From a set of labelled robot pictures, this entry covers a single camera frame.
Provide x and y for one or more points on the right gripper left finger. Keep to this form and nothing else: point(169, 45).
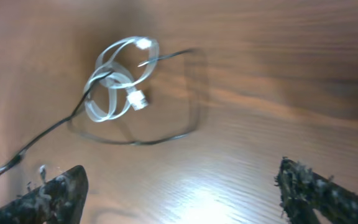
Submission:
point(60, 200)

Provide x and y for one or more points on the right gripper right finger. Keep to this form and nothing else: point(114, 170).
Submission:
point(303, 191)

